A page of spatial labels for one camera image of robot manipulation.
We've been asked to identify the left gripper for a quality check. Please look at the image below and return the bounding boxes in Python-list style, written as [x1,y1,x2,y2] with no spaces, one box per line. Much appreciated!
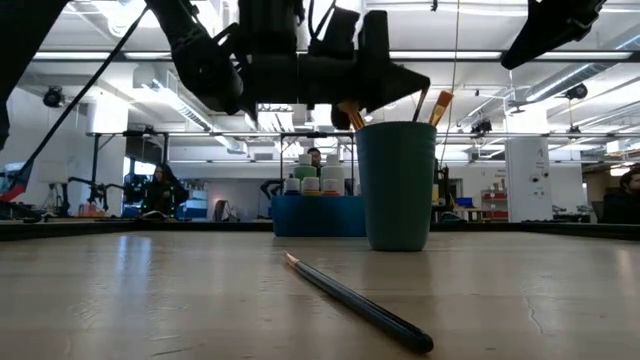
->
[244,10,431,131]

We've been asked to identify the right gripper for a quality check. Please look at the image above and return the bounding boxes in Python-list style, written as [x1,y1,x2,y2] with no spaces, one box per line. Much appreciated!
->
[501,0,609,70]

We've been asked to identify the black brush silver ferrule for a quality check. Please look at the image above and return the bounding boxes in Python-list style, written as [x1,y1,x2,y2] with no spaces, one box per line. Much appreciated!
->
[411,85,431,124]

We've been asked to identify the teal plastic cup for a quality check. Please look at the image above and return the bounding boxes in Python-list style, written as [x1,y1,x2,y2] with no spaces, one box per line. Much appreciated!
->
[355,121,438,252]

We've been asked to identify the large green paint bottle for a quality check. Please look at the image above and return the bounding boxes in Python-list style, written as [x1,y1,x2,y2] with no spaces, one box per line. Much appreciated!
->
[292,153,319,181]

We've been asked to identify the black monitor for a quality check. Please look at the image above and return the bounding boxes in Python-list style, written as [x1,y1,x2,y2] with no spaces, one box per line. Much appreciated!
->
[435,159,450,197]

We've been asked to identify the teal plastic bin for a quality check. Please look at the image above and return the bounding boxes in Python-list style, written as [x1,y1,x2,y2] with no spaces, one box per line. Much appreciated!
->
[271,193,368,238]

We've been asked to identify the red shelf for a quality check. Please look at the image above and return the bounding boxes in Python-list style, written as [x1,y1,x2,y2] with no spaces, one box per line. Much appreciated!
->
[480,188,509,221]

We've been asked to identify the blue storage shelf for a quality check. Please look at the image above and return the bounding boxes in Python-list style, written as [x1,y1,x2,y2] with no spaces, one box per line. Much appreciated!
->
[185,182,209,221]

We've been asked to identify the black ceiling camera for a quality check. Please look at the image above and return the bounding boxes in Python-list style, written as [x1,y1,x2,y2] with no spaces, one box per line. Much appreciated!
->
[564,82,590,101]
[469,118,494,137]
[42,85,66,109]

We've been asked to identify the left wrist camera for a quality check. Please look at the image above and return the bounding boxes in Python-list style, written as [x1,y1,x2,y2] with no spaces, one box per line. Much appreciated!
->
[308,4,362,56]

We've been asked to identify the black overhead frame bar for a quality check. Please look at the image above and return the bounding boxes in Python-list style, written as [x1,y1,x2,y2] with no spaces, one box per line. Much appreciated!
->
[32,48,640,63]

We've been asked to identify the black table frame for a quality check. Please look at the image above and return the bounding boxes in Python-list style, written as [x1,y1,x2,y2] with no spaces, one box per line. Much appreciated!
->
[0,219,640,241]

